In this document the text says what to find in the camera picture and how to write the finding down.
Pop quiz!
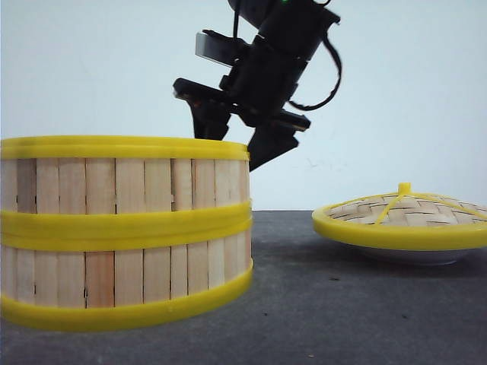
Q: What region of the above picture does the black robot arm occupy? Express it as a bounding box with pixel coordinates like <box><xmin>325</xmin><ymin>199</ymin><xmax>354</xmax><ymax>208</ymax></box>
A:
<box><xmin>173</xmin><ymin>1</ymin><xmax>342</xmax><ymax>170</ymax></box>

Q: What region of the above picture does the yellow woven bamboo steamer lid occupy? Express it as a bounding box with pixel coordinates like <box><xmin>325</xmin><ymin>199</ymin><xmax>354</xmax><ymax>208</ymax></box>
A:
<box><xmin>312</xmin><ymin>182</ymin><xmax>486</xmax><ymax>252</ymax></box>

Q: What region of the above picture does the bamboo steamer basket with buns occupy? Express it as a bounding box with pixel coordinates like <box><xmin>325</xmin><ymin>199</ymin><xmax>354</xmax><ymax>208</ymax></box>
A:
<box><xmin>1</xmin><ymin>136</ymin><xmax>252</xmax><ymax>251</ymax></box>

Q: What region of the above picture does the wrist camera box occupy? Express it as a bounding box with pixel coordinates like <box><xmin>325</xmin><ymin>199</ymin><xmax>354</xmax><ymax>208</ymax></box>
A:
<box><xmin>195</xmin><ymin>30</ymin><xmax>251</xmax><ymax>67</ymax></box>

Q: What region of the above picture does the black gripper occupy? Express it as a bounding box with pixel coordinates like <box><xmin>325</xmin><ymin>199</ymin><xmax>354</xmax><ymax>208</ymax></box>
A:
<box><xmin>173</xmin><ymin>36</ymin><xmax>310</xmax><ymax>171</ymax></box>

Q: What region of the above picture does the front bamboo steamer basket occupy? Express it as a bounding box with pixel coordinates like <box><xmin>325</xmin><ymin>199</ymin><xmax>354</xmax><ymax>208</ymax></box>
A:
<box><xmin>2</xmin><ymin>220</ymin><xmax>253</xmax><ymax>332</ymax></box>

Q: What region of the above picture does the white plate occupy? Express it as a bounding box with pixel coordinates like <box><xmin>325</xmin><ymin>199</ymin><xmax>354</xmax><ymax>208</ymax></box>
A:
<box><xmin>355</xmin><ymin>247</ymin><xmax>475</xmax><ymax>266</ymax></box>

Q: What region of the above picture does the black cable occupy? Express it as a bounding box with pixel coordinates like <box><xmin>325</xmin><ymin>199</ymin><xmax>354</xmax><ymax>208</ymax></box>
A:
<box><xmin>287</xmin><ymin>36</ymin><xmax>343</xmax><ymax>112</ymax></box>

